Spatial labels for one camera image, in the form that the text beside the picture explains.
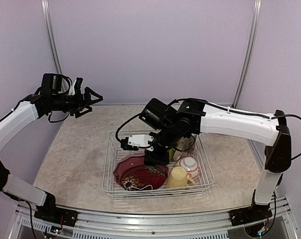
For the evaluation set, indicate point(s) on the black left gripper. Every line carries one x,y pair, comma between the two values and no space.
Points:
80,103

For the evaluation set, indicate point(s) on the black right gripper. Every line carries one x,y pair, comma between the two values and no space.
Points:
164,158

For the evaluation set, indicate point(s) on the maroon scalloped plate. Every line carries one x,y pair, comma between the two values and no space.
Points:
133,175

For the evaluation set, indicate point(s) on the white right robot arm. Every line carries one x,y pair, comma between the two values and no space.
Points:
197,116

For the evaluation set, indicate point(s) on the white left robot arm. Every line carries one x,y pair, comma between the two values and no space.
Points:
57,93

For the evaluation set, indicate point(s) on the lime green bowl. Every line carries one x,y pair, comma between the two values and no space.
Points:
171,154

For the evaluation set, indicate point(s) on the tall white patterned mug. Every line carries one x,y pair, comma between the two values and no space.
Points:
185,147

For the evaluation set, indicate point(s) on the white red patterned bowl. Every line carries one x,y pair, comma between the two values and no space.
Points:
190,165

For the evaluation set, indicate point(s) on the pale yellow mug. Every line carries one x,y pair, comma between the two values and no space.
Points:
179,178

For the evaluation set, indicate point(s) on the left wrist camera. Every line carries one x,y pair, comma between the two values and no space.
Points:
75,86

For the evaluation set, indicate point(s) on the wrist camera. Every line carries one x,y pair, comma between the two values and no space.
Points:
75,86
138,141

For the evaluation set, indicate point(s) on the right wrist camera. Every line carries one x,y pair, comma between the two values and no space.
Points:
138,141

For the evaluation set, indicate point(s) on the white wire dish rack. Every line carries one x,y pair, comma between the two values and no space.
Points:
115,153

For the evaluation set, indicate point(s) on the left aluminium corner post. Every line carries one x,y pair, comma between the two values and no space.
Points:
50,35

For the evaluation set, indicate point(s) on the aluminium corner post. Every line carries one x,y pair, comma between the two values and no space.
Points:
50,35
249,52

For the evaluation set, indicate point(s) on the aluminium front rail frame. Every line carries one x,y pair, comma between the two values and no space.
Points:
90,224

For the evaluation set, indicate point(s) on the right aluminium corner post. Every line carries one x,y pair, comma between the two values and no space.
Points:
249,52

